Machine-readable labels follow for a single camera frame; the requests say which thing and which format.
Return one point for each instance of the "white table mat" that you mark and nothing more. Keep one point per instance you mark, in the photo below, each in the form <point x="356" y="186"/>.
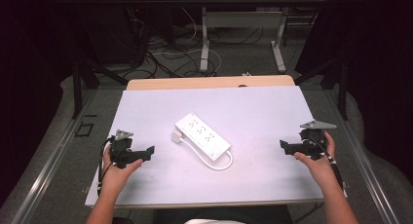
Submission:
<point x="253" y="126"/>

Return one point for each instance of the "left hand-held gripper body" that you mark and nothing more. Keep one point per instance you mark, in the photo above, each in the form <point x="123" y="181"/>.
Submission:
<point x="120" y="146"/>

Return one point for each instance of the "black metal stand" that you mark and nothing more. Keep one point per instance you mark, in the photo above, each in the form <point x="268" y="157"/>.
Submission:
<point x="337" y="78"/>
<point x="81" y="74"/>

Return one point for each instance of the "person's left hand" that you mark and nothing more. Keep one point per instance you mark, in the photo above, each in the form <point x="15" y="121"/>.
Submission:
<point x="114" y="178"/>

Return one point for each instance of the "white power strip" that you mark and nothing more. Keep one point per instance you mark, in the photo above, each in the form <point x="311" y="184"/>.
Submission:
<point x="203" y="136"/>

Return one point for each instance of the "white plug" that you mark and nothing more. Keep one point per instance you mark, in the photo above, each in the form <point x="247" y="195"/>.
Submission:
<point x="177" y="136"/>

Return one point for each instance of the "wooden table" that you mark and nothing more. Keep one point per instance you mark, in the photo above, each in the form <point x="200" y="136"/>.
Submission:
<point x="195" y="82"/>

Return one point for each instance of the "person's dark clothing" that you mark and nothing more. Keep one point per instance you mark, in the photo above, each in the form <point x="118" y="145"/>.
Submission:
<point x="224" y="215"/>

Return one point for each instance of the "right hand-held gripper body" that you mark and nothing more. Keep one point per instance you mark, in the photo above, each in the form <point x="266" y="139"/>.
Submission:
<point x="312" y="141"/>

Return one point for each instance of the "white-legged desk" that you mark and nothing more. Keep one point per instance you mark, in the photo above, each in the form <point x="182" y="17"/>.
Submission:
<point x="246" y="19"/>

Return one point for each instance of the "person's right hand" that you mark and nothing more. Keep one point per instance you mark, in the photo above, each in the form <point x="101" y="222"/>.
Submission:
<point x="319" y="167"/>

